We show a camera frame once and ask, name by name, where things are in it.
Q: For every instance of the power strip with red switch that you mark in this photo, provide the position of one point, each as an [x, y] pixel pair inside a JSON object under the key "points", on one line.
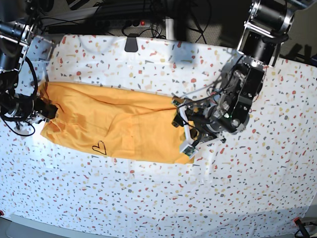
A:
{"points": [[128, 23]]}

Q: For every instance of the yellow T-shirt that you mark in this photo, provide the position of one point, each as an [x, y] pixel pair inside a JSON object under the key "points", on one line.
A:
{"points": [[113, 122]]}

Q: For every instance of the red clamp at table edge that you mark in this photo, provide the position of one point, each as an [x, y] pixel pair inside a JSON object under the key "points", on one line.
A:
{"points": [[301, 232]]}

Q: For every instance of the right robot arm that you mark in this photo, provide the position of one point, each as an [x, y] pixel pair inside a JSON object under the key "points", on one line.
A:
{"points": [[19, 21]]}

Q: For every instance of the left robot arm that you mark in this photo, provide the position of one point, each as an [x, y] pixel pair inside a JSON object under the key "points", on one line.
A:
{"points": [[226, 109]]}

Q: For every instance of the terrazzo patterned table cloth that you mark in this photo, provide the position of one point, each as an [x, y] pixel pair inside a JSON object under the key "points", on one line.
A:
{"points": [[252, 186]]}

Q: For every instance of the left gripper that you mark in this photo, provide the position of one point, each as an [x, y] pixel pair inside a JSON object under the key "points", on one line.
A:
{"points": [[198, 129]]}

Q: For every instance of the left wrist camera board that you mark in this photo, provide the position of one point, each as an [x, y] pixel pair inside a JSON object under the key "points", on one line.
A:
{"points": [[188, 150]]}

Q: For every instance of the black table clamp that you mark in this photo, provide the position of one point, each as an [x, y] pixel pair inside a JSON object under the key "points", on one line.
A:
{"points": [[131, 45]]}

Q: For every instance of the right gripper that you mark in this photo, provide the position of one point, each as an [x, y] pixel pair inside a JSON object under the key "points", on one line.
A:
{"points": [[35, 110]]}

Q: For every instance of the white metal post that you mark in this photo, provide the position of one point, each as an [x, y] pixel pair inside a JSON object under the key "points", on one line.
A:
{"points": [[169, 28]]}

